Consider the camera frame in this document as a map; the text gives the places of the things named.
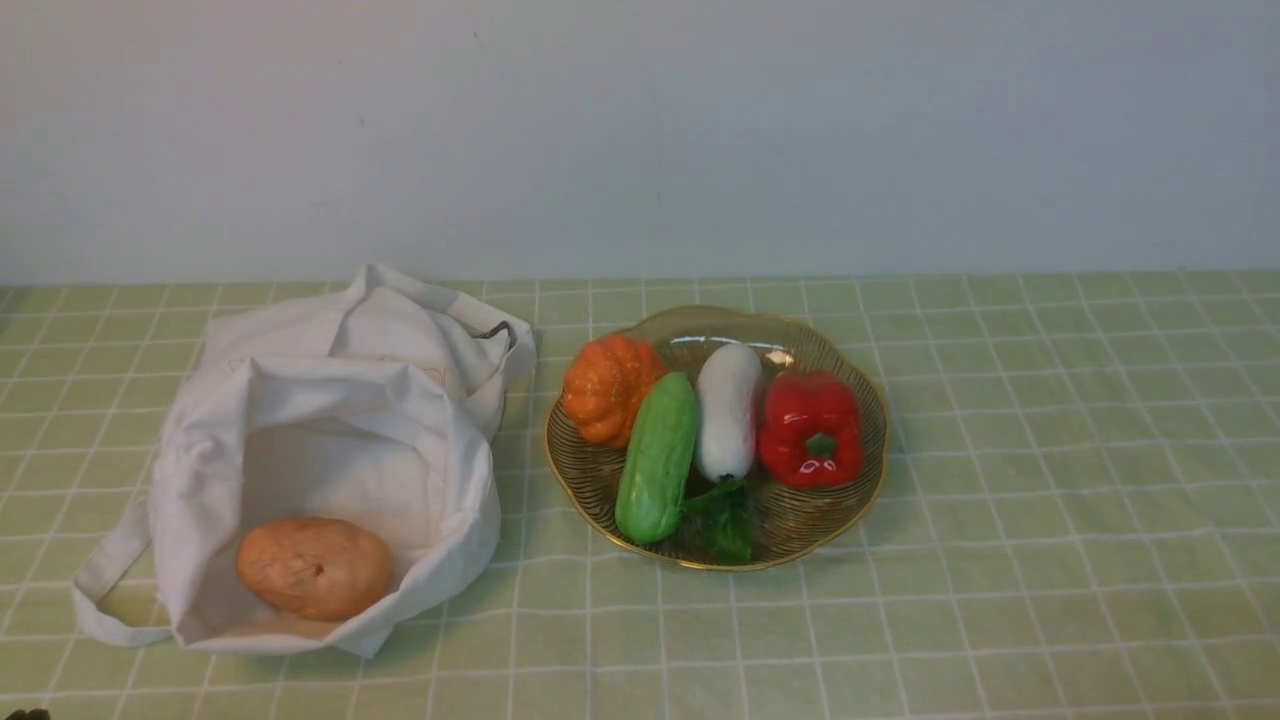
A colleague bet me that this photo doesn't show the green cucumber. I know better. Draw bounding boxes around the green cucumber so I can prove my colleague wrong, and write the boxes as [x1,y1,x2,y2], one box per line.
[614,372,701,544]

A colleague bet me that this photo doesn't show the white cloth tote bag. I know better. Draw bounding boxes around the white cloth tote bag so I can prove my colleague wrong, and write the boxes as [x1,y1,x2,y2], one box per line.
[70,264,538,657]

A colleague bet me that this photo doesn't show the orange pumpkin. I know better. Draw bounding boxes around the orange pumpkin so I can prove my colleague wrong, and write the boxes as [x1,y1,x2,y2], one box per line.
[561,334,668,448]

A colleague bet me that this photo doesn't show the white radish with leaves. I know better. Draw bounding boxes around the white radish with leaves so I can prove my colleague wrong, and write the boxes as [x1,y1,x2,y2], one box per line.
[684,343,763,565]

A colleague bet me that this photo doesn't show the red bell pepper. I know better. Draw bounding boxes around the red bell pepper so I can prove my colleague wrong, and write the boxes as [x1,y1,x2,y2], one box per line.
[756,372,864,489]

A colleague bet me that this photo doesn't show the brown potato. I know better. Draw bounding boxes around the brown potato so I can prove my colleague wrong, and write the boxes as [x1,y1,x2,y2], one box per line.
[236,518,393,623]

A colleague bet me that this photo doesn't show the green checkered tablecloth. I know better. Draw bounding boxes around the green checkered tablecloth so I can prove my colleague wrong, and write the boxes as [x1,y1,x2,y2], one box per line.
[1,272,1279,719]

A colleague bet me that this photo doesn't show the dark object at bottom edge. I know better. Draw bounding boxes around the dark object at bottom edge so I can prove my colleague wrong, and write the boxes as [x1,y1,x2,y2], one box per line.
[4,708,51,720]

